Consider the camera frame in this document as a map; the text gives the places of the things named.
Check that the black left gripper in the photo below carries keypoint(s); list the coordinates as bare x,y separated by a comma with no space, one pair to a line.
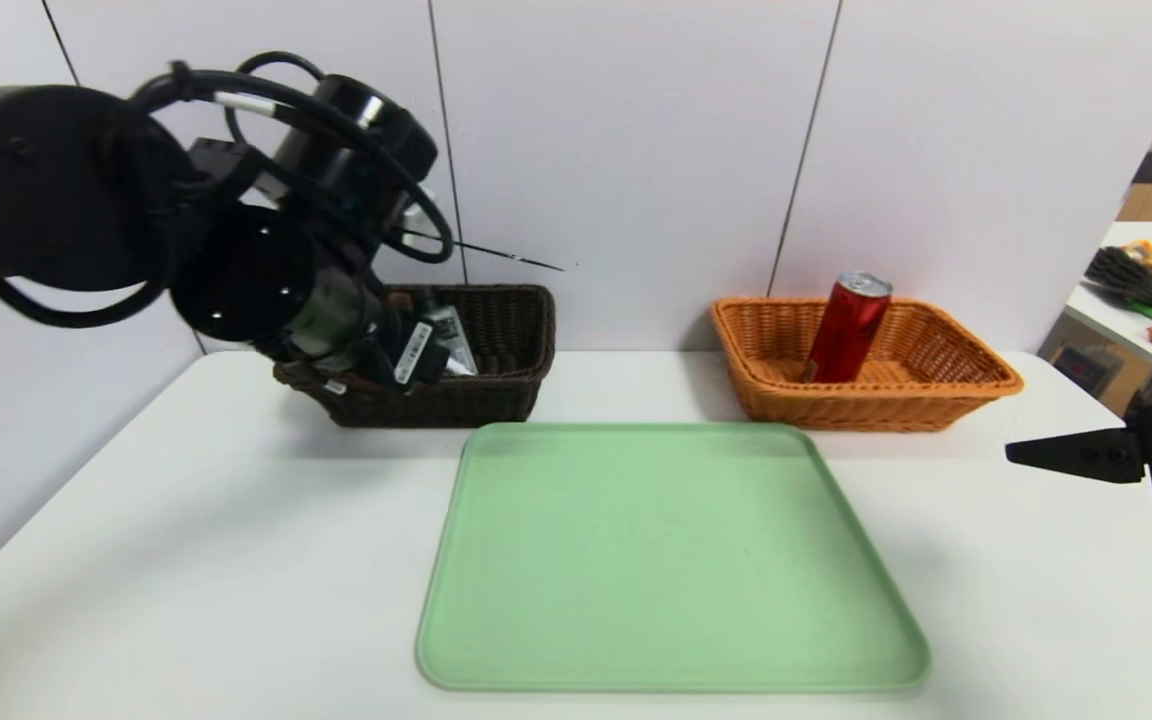
414,353

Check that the dark green pump bottle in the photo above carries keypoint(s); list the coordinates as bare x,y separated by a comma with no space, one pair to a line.
451,325

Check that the red soda can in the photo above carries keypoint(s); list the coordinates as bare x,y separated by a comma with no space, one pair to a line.
846,330

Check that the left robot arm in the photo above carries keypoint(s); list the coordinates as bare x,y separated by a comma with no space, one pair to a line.
36,180

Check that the dark brown wicker basket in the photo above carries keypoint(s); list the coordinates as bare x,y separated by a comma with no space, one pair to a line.
496,400

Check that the orange wicker basket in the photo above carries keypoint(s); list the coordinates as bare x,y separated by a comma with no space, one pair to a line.
856,405

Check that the dark storage box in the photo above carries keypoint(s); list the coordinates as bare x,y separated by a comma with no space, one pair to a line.
1081,368

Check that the white round side table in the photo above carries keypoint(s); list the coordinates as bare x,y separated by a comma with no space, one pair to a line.
1106,320

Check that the black woven mat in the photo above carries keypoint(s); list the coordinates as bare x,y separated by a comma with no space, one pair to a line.
1126,277

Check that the light green plastic tray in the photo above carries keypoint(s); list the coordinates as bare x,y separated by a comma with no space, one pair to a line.
676,560

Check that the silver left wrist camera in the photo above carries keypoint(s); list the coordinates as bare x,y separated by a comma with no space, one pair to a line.
414,205

